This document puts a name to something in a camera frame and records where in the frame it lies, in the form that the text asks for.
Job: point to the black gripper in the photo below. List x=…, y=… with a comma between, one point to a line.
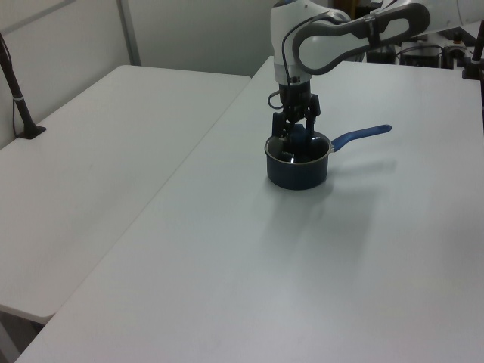
x=295, y=96

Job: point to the glass lid with blue knob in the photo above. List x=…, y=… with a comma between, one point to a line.
x=298, y=137

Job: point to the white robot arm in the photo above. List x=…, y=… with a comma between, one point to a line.
x=321, y=49

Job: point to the black electronics box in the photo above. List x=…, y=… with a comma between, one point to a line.
x=419, y=56

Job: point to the black clamped stand pole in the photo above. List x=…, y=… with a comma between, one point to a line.
x=471, y=71

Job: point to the white side table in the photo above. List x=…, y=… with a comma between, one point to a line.
x=94, y=151

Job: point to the black camera stand pole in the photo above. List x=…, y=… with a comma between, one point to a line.
x=19, y=107

